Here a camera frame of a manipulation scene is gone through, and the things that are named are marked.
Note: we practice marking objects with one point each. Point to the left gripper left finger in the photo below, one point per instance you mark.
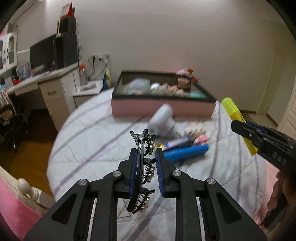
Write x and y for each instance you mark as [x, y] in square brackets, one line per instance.
[88, 210]

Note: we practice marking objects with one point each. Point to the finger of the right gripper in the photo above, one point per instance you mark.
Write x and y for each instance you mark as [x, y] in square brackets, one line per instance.
[252, 135]
[256, 129]

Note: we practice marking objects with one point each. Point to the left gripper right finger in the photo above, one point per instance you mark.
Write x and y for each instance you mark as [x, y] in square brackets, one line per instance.
[204, 209]

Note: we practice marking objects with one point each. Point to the yellow highlighter pen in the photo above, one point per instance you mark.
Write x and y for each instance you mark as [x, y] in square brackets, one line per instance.
[238, 123]

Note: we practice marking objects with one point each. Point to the pink white block figure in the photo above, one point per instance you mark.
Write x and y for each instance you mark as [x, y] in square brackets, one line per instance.
[197, 133]

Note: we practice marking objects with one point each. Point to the blue gold rectangular box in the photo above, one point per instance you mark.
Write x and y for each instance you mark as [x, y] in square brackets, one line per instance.
[175, 143]

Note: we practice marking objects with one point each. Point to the teal brush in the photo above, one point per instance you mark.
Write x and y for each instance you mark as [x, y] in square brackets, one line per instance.
[197, 94]

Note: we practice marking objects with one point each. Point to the blue highlighter pen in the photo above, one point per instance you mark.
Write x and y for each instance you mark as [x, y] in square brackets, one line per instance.
[180, 154]

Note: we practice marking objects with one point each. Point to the black hair claw clip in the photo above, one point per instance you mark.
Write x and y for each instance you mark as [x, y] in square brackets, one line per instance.
[142, 172]

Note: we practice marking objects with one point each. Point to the white door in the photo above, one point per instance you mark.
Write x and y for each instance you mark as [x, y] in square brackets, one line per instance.
[288, 122]

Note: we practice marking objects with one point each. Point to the pink blanket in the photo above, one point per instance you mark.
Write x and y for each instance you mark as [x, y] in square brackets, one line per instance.
[20, 215]

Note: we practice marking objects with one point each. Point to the rose gold metal cup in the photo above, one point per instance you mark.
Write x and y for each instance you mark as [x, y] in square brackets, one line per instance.
[184, 83]

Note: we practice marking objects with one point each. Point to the white bedside table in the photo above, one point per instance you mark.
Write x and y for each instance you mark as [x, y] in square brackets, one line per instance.
[86, 92]

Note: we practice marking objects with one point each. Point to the pink black storage box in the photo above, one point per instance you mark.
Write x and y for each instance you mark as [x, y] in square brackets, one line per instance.
[142, 93]

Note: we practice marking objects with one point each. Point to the white desk with drawers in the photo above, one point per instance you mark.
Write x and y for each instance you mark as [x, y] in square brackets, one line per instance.
[57, 87]

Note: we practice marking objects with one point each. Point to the orange cap bottle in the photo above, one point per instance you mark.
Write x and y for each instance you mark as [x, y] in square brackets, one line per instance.
[83, 75]

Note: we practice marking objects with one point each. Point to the black computer monitor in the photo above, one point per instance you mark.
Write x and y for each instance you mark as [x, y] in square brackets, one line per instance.
[43, 53]

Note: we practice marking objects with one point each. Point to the black computer tower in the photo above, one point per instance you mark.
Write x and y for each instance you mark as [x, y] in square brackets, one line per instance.
[66, 50]

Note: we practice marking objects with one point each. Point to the white glass door cabinet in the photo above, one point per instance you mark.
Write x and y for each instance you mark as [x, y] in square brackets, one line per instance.
[8, 51]

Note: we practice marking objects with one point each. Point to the white bed post knob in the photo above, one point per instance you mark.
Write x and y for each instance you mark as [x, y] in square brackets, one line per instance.
[35, 194]

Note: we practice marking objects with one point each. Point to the wall power outlet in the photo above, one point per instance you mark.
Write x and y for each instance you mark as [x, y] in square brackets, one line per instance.
[101, 56]

